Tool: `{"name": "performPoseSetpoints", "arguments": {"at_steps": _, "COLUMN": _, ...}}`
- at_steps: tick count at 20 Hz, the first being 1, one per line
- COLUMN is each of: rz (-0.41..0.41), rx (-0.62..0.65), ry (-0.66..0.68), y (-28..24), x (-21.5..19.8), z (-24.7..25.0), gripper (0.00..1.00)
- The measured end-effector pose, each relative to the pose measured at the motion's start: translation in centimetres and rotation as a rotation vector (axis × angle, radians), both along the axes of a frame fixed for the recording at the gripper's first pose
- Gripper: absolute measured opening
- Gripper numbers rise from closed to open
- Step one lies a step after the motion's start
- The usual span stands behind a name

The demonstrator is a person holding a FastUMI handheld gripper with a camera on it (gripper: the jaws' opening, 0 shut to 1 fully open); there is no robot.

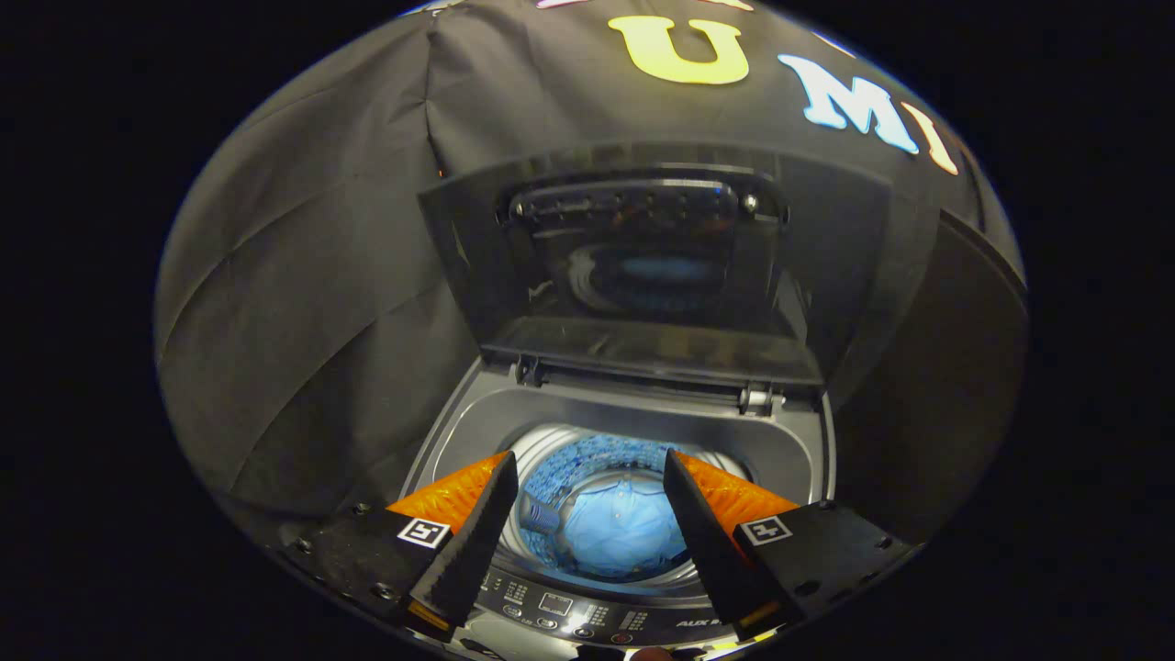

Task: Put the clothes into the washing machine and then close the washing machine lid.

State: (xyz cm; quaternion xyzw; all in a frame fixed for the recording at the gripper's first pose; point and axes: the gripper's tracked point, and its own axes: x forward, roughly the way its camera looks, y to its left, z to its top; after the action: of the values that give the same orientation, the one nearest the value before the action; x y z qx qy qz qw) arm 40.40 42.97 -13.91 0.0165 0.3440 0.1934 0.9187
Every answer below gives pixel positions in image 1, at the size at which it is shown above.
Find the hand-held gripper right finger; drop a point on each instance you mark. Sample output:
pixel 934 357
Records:
pixel 702 542

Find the black backdrop cloth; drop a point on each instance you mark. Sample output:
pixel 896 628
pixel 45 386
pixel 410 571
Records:
pixel 303 275

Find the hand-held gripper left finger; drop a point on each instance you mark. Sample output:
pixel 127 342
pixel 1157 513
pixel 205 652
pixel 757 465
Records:
pixel 477 532

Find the beige cabinet with dark top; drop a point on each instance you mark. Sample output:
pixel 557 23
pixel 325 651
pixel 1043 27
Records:
pixel 927 386

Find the dark washing machine lid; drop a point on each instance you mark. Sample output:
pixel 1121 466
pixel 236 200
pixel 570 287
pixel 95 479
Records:
pixel 826 257

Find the light blue polo shirt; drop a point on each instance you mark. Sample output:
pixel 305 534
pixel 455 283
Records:
pixel 624 532

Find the grey washing machine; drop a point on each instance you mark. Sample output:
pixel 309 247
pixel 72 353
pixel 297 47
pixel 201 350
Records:
pixel 643 413

